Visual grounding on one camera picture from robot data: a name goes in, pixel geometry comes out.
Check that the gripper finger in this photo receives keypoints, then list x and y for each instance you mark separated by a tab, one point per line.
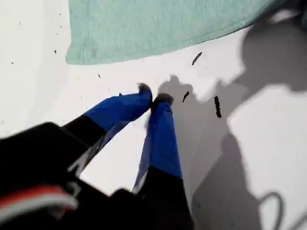
115	110
160	143

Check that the pale green T-shirt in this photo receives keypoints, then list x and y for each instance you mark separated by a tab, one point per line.
144	28

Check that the black foam crumb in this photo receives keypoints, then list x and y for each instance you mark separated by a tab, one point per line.
217	107

